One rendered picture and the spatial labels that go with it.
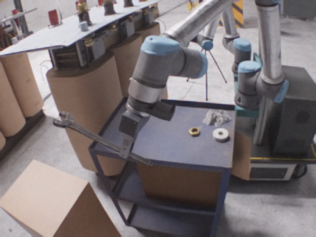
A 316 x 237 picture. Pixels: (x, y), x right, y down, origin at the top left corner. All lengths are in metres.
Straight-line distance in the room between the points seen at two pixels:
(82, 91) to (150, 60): 0.90
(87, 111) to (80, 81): 0.21
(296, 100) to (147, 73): 1.16
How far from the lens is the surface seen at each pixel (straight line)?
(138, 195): 1.33
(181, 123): 1.14
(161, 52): 0.56
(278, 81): 1.28
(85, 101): 1.45
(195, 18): 0.84
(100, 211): 1.04
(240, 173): 1.05
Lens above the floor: 1.58
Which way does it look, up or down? 36 degrees down
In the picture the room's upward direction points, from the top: 8 degrees counter-clockwise
